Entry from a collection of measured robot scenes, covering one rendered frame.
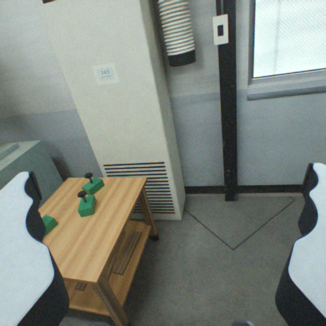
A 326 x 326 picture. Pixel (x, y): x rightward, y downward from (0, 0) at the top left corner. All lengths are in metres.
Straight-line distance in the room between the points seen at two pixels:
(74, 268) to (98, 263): 0.10
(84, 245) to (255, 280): 0.95
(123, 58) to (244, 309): 1.42
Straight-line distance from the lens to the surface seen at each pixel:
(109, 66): 1.32
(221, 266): 1.54
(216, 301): 1.44
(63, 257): 1.14
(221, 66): 1.43
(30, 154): 1.90
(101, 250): 1.07
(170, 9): 1.32
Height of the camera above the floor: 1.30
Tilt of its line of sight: 31 degrees down
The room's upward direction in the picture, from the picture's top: 12 degrees counter-clockwise
